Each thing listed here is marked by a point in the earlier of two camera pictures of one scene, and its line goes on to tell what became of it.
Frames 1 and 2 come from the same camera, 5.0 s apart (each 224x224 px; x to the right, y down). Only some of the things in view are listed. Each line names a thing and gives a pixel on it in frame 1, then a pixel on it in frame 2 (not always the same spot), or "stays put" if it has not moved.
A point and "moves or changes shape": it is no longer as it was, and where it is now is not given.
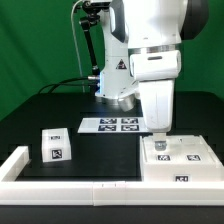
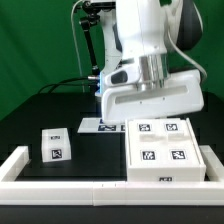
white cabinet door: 193,149 → 179,144
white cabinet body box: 187,158 moves or changes shape
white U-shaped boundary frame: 102,193 stays put
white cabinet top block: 56,144 stays put
